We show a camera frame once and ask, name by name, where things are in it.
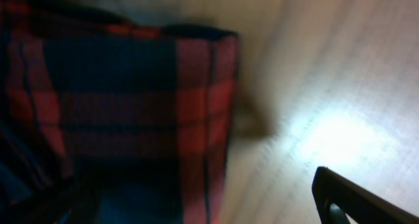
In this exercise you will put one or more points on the red black plaid shirt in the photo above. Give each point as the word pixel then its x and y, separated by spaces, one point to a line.
pixel 107 121

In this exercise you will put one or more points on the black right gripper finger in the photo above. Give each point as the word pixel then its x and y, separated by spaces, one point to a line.
pixel 338 200

